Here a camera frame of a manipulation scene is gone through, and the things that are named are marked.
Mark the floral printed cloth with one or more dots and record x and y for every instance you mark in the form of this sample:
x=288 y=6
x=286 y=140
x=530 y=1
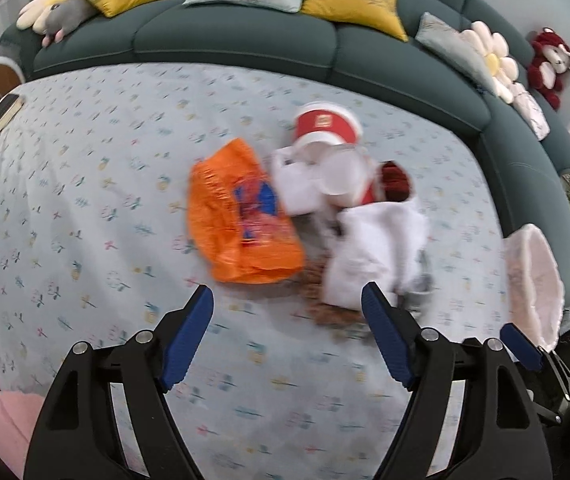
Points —
x=90 y=185

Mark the orange plastic bag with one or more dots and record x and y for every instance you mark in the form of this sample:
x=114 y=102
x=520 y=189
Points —
x=242 y=220

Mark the brown crumpled paper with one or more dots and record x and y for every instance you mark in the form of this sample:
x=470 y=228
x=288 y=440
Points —
x=332 y=305

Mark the red paper cup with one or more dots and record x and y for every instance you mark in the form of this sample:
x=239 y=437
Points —
x=327 y=125
x=342 y=175

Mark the red teddy bear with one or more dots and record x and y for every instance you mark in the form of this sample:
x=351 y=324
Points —
x=547 y=67

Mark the white paper towel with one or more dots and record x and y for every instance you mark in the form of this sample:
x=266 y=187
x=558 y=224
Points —
x=375 y=255

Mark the bin with pink liner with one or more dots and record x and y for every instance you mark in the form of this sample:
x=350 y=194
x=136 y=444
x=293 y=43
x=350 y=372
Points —
x=537 y=280

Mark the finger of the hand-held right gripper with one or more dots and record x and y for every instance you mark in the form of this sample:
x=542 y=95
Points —
x=521 y=346

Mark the white plastic bag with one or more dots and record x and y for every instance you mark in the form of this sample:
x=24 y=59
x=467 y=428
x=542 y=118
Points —
x=292 y=182

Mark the dark green sofa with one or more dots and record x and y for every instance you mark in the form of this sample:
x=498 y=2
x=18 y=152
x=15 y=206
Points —
x=245 y=35

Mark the white flower cushion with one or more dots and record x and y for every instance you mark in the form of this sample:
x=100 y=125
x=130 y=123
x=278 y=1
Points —
x=495 y=60

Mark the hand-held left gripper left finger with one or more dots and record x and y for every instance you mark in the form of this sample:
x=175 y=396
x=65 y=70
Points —
x=191 y=332

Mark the small white pillow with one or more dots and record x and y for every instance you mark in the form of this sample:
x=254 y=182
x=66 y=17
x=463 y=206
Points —
x=532 y=110

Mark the grey plastic wrapper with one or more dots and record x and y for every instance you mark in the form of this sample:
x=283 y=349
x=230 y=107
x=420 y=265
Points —
x=419 y=285

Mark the cream flower cushion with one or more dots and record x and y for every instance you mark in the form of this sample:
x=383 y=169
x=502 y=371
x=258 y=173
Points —
x=40 y=10

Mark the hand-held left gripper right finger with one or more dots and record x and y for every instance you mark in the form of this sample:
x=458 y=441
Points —
x=384 y=332

